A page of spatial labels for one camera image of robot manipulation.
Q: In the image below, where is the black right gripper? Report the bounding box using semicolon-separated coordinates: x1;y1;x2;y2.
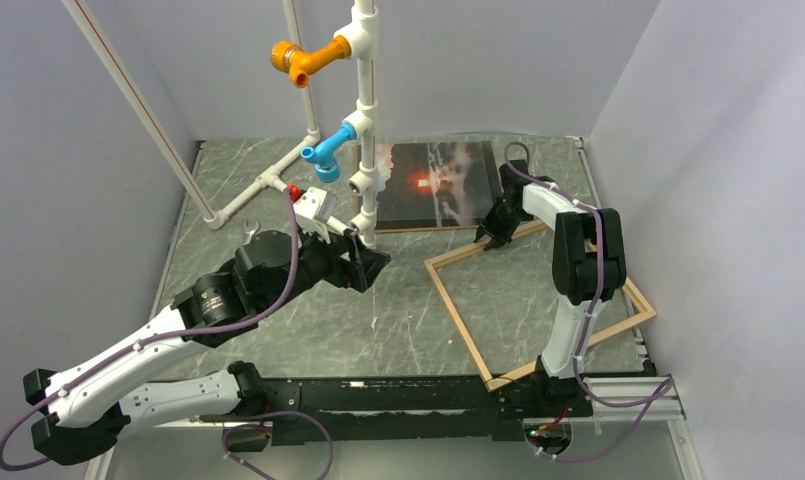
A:
476;198;527;250

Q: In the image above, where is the light wooden picture frame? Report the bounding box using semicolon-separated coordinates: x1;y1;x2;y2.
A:
425;221;657;391

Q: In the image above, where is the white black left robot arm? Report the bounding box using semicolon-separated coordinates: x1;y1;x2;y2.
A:
23;230;391;466

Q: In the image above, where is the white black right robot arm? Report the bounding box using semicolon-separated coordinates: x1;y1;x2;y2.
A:
474;160;627;415

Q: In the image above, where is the sunset landscape photo print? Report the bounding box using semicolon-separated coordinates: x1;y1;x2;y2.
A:
375;140;502;233

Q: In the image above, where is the blue plastic faucet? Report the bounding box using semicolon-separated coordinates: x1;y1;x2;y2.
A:
300;122;357;183

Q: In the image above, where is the silver metal wrench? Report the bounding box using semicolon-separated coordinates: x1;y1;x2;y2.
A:
241;220;260;245

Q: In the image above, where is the orange plastic faucet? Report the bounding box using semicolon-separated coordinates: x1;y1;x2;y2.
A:
270;36;352;89

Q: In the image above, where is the white PVC pipe stand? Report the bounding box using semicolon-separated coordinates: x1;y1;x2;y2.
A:
64;1;378;231

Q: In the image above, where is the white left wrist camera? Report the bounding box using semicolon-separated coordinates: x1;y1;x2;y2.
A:
287;184;348;243

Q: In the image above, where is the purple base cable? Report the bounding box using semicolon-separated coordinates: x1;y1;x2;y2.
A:
221;410;335;480

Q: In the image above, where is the aluminium extrusion rail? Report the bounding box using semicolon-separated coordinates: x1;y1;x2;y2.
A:
584;376;685;422

